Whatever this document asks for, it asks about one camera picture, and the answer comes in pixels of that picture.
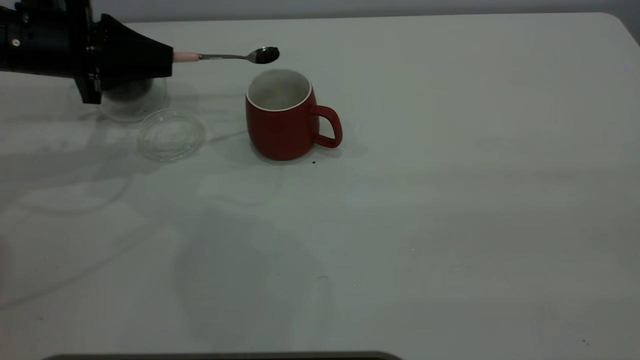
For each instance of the clear glass lid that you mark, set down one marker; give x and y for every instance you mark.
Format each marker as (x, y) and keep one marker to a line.
(171, 136)

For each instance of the clear glass cup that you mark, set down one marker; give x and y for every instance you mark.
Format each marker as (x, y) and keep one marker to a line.
(135, 107)

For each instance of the red ceramic mug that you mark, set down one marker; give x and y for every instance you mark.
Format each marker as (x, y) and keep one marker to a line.
(280, 130)

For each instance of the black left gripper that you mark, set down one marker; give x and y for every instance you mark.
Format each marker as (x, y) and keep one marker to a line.
(50, 45)

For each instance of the dark coffee beans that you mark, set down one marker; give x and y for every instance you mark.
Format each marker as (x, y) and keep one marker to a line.
(135, 89)

